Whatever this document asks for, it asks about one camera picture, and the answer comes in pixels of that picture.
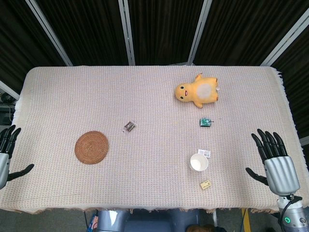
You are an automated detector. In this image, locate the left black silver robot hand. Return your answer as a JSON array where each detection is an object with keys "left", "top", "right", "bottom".
[{"left": 0, "top": 125, "right": 35, "bottom": 189}]

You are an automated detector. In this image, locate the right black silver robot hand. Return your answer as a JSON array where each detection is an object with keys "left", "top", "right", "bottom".
[{"left": 245, "top": 128, "right": 301, "bottom": 195}]

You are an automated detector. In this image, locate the white paper cup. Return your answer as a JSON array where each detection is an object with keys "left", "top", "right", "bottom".
[{"left": 189, "top": 153, "right": 209, "bottom": 173}]

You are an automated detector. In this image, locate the round woven rattan coaster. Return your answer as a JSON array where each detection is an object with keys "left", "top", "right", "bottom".
[{"left": 74, "top": 130, "right": 110, "bottom": 165}]

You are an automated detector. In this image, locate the small white card box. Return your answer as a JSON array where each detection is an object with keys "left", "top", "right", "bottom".
[{"left": 197, "top": 148, "right": 212, "bottom": 158}]

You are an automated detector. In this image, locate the green toy tank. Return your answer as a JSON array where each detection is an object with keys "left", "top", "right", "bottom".
[{"left": 198, "top": 117, "right": 215, "bottom": 128}]

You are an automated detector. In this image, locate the yellow plush duck toy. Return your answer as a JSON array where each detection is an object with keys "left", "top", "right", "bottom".
[{"left": 174, "top": 72, "right": 221, "bottom": 109}]

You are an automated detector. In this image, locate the brown wrapped candy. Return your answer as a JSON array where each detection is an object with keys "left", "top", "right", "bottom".
[{"left": 122, "top": 120, "right": 137, "bottom": 133}]

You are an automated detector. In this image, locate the grey blue robot torso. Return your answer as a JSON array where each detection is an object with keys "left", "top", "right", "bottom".
[{"left": 96, "top": 208, "right": 202, "bottom": 232}]

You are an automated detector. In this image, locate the dark pleated curtain panel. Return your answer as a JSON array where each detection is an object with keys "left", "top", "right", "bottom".
[
  {"left": 36, "top": 0, "right": 131, "bottom": 66},
  {"left": 194, "top": 0, "right": 309, "bottom": 66},
  {"left": 127, "top": 0, "right": 206, "bottom": 66}
]

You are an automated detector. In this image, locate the beige woven tablecloth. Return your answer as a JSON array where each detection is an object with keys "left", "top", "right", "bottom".
[{"left": 0, "top": 64, "right": 303, "bottom": 215}]

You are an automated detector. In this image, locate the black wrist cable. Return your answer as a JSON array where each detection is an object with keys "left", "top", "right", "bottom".
[{"left": 279, "top": 194, "right": 303, "bottom": 232}]

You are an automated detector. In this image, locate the grey metal frame post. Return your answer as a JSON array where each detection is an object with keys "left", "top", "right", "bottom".
[
  {"left": 0, "top": 80, "right": 21, "bottom": 100},
  {"left": 25, "top": 0, "right": 74, "bottom": 67},
  {"left": 117, "top": 0, "right": 136, "bottom": 66},
  {"left": 259, "top": 13, "right": 309, "bottom": 67},
  {"left": 187, "top": 0, "right": 213, "bottom": 66}
]

